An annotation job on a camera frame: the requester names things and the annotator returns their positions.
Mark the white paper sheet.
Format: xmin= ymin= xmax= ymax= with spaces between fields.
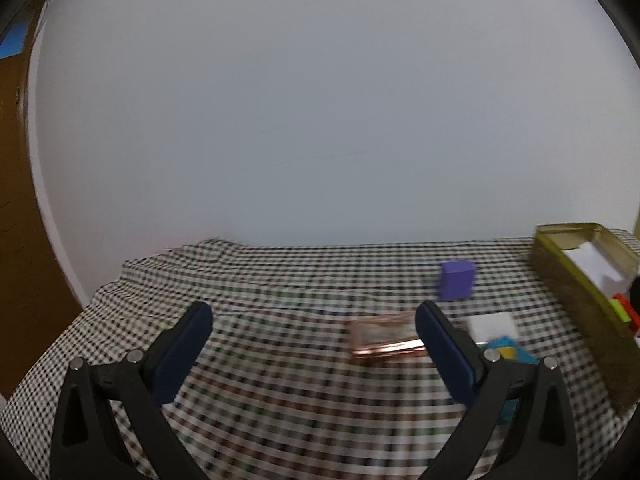
xmin=564 ymin=242 xmax=632 ymax=297

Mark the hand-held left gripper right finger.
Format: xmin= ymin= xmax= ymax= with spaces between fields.
xmin=415 ymin=301 xmax=581 ymax=480

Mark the checkered tablecloth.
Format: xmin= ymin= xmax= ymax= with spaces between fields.
xmin=0 ymin=230 xmax=640 ymax=480

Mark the green building block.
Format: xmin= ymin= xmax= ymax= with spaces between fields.
xmin=609 ymin=297 xmax=634 ymax=324

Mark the red building block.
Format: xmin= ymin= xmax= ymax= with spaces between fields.
xmin=614 ymin=293 xmax=640 ymax=337

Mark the gold tin box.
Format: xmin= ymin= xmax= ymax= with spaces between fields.
xmin=530 ymin=222 xmax=640 ymax=417

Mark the rose gold metal case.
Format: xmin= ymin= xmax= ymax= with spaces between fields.
xmin=348 ymin=312 xmax=429 ymax=361

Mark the blue sticker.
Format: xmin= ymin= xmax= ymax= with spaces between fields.
xmin=0 ymin=24 xmax=27 ymax=60

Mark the small flat white box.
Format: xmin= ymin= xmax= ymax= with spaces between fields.
xmin=466 ymin=312 xmax=519 ymax=345

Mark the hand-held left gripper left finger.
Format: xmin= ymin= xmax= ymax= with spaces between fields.
xmin=49 ymin=301 xmax=215 ymax=480

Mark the blue toy block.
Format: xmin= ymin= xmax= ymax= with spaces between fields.
xmin=486 ymin=336 xmax=542 ymax=423

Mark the purple cube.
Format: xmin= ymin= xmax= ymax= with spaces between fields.
xmin=439 ymin=260 xmax=476 ymax=303

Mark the brown wooden door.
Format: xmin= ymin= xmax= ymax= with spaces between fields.
xmin=0 ymin=0 xmax=87 ymax=403

